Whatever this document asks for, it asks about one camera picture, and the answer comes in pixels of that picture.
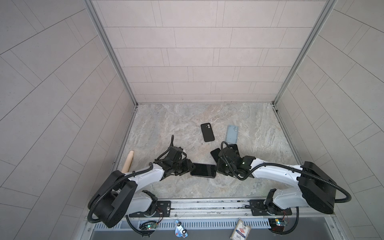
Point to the black phone case middle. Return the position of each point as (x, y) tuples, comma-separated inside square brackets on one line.
[(207, 132)]

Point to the right circuit board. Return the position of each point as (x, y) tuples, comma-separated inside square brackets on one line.
[(278, 225)]

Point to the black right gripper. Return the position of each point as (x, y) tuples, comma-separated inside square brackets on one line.
[(219, 162)]

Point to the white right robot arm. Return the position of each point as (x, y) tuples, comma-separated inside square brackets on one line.
[(308, 185)]

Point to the circuit board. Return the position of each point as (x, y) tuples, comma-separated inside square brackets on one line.
[(278, 225), (148, 226)]

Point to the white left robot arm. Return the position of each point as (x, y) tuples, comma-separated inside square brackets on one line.
[(123, 193)]

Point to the aluminium corner post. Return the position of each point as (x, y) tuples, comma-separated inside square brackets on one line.
[(321, 20), (89, 5)]

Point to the black phone right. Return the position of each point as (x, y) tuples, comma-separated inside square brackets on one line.
[(234, 147)]

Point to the aluminium right corner post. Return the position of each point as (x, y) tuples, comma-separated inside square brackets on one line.
[(321, 20)]

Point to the purple-edged phone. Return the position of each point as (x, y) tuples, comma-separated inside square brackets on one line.
[(204, 171), (215, 155)]

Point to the aluminium left corner post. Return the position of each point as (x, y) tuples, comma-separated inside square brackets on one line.
[(89, 5)]

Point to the blue white sticker tag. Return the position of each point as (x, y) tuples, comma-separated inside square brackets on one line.
[(180, 231)]

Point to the left circuit board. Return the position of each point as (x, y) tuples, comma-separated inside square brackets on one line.
[(148, 226)]

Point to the light blue phone case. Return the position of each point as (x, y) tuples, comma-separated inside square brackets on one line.
[(232, 134)]

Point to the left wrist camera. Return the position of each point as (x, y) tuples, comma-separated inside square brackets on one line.
[(175, 154)]

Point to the red white card tag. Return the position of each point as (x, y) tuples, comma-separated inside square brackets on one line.
[(241, 231)]

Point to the wooden roller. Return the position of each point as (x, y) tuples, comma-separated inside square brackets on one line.
[(128, 162)]

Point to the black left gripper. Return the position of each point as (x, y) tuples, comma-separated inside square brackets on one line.
[(186, 166)]

